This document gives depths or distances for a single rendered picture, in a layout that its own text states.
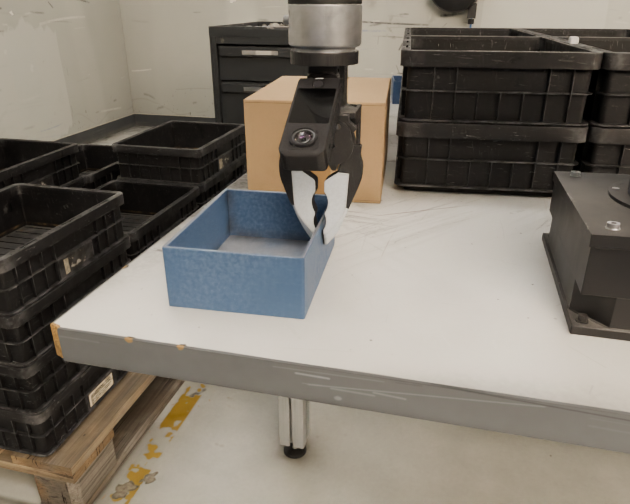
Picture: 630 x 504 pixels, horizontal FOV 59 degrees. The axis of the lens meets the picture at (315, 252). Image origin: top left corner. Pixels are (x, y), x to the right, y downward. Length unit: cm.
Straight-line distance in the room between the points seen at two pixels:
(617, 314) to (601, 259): 6
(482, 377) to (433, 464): 93
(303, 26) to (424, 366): 34
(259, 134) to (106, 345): 45
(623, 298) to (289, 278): 32
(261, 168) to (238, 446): 78
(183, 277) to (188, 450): 92
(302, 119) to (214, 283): 19
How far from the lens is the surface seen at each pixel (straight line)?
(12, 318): 115
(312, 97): 58
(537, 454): 154
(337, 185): 62
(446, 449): 149
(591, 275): 59
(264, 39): 250
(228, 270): 58
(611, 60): 98
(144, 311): 62
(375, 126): 89
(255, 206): 76
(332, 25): 58
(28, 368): 120
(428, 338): 56
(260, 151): 92
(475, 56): 94
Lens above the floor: 100
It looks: 24 degrees down
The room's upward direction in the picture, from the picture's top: straight up
